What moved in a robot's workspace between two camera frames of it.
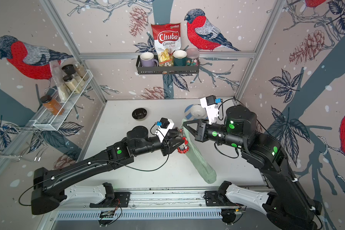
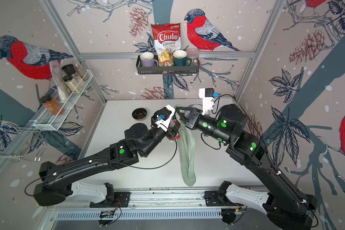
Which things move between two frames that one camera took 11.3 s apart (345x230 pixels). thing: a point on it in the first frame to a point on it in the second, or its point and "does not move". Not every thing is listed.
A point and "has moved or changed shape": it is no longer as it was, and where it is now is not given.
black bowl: (139, 114) does not move
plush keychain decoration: (184, 148) has moved or changed shape
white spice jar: (71, 84) does not move
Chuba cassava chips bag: (167, 39) does not move
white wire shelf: (52, 117) does not move
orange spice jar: (52, 104) does not move
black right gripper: (201, 133) to (192, 122)
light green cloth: (202, 165) to (187, 151)
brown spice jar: (81, 71) does not move
